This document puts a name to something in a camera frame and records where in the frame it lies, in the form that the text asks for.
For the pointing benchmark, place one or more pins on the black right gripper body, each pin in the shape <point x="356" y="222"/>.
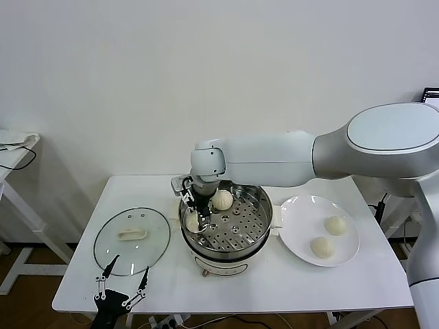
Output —
<point x="201" y="197"/>

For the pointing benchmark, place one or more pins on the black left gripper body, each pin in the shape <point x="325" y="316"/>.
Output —
<point x="110" y="303"/>

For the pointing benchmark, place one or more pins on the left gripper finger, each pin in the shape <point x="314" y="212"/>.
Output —
<point x="143" y="288"/>
<point x="101" y="288"/>

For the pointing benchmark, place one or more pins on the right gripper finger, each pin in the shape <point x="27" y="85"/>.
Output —
<point x="187" y="199"/>
<point x="205" y="221"/>

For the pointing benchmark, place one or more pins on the white steamed baozi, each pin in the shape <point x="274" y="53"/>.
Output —
<point x="224" y="200"/>
<point x="335" y="226"/>
<point x="191" y="223"/>
<point x="322" y="247"/>

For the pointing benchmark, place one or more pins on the round glass pot lid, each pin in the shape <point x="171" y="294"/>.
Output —
<point x="151" y="233"/>

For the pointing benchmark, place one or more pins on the perforated steel steamer basket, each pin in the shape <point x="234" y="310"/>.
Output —
<point x="254" y="219"/>

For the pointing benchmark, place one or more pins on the white power strip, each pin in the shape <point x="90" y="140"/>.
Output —
<point x="169" y="321"/>

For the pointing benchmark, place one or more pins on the white round plate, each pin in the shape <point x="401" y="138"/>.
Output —
<point x="298" y="233"/>

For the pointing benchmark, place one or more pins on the white side table with cloth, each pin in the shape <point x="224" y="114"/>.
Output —
<point x="10" y="157"/>

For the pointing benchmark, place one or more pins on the white folded cloth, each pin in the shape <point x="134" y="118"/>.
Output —
<point x="17" y="138"/>

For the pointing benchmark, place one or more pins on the white power adapter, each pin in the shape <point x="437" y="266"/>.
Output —
<point x="415" y="217"/>

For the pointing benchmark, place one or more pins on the grey open laptop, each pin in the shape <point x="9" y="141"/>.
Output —
<point x="431" y="95"/>

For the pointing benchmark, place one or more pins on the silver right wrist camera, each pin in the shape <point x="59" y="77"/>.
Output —
<point x="176" y="184"/>

